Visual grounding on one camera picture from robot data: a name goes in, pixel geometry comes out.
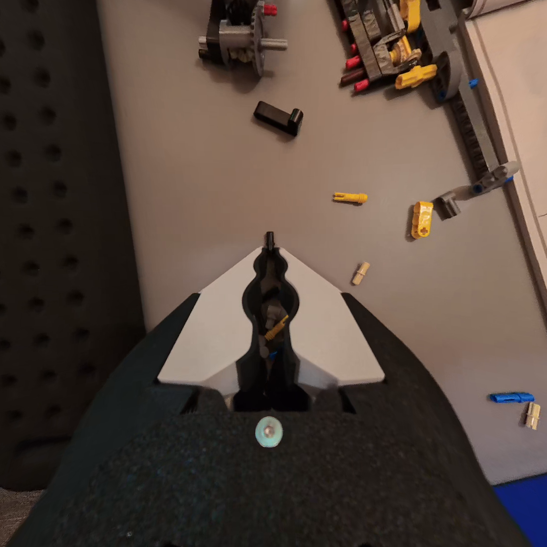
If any blue plastic bin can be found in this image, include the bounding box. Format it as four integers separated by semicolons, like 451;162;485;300
491;472;547;547

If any yellow lego connector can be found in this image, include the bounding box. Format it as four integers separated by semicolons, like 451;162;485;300
410;201;434;240

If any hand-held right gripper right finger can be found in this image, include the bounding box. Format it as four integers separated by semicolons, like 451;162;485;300
273;247;385;394

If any black perforated foam pad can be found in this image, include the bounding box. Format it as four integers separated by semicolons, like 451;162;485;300
0;0;146;492

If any long lego chassis assembly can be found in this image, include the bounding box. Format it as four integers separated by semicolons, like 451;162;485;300
333;0;521;197

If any black L-shaped lego beam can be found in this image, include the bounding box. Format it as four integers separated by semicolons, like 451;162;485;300
253;101;304;137

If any grey lego gear assembly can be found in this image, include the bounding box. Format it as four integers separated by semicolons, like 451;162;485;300
197;0;288;78

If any lego instruction booklet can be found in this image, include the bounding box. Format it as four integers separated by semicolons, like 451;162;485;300
464;0;547;330

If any dark grey lego elbow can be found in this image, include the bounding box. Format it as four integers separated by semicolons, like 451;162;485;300
434;185;475;221

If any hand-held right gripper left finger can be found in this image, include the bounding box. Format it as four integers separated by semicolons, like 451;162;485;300
157;247;266;396

